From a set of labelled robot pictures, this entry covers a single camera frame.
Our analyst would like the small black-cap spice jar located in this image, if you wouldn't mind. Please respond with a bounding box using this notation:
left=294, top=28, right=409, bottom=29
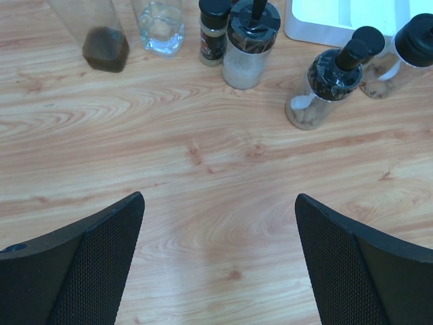
left=198, top=0, right=232, bottom=67

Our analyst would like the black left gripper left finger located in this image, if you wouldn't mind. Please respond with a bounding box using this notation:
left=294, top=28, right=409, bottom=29
left=1, top=192, right=145, bottom=324

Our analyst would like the oil bottle with dark sauce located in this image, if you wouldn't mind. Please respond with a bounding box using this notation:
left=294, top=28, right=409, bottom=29
left=48, top=0, right=129, bottom=73

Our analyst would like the black-lid glass condiment jar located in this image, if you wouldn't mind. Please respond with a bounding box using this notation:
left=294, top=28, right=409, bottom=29
left=359, top=13, right=432, bottom=100

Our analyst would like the glass jar with brown lumps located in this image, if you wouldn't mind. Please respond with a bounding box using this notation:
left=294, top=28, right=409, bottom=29
left=285, top=39, right=369, bottom=131

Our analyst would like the glass jar with white granules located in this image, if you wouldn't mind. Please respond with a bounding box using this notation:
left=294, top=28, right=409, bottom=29
left=222, top=1, right=281, bottom=90

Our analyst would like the white divided organizer tray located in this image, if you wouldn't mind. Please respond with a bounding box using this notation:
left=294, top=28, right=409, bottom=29
left=284, top=0, right=432, bottom=47

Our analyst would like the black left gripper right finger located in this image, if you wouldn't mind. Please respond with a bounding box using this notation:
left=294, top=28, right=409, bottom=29
left=294, top=194, right=432, bottom=324

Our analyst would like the clear empty oil bottle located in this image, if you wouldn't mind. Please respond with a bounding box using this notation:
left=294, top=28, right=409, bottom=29
left=131, top=0, right=185, bottom=59

